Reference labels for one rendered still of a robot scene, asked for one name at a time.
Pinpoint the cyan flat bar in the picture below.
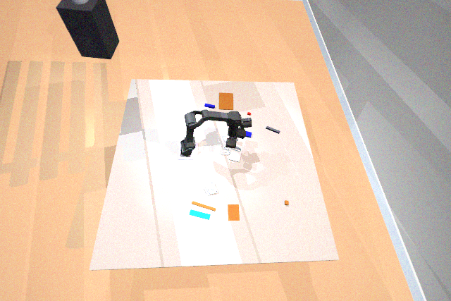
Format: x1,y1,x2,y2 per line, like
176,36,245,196
190,210,210,220

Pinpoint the orange rectangular plate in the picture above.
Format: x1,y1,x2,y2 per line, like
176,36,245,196
228,204,240,221

